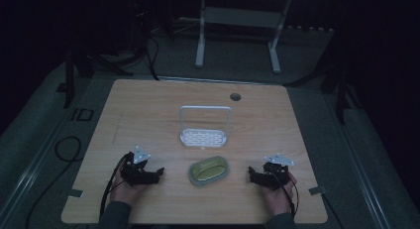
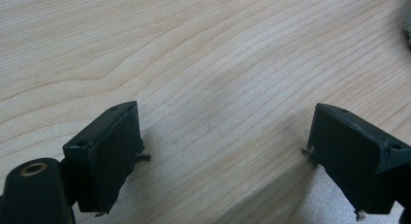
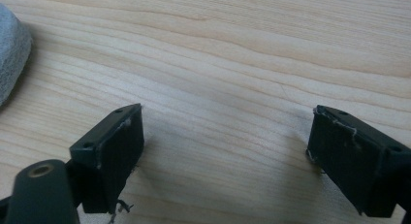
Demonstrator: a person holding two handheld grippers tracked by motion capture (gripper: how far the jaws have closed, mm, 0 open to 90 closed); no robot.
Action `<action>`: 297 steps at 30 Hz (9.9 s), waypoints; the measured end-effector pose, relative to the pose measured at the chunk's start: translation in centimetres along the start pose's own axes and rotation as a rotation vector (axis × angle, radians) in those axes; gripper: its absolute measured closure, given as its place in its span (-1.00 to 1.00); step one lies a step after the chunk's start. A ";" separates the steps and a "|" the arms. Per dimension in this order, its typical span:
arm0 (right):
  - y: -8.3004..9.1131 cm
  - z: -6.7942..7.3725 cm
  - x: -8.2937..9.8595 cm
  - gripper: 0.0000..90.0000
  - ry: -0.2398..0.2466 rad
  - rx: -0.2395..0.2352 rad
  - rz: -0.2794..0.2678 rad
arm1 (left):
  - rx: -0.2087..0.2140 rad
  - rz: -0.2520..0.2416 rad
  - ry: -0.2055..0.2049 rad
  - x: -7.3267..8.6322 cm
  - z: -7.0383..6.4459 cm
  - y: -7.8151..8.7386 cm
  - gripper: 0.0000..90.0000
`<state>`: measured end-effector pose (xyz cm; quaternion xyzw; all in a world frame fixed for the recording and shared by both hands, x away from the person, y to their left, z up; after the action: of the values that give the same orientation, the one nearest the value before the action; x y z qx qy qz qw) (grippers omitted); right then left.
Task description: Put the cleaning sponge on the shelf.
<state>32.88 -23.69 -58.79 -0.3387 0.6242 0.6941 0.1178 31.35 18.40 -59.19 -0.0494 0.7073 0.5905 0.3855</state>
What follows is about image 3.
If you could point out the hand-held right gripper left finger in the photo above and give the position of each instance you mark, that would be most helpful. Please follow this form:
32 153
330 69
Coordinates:
110 153

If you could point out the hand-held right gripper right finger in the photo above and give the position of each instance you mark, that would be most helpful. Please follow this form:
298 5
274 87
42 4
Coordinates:
352 159

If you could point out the grey-white fabric bundle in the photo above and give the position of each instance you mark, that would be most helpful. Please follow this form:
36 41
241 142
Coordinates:
11 52

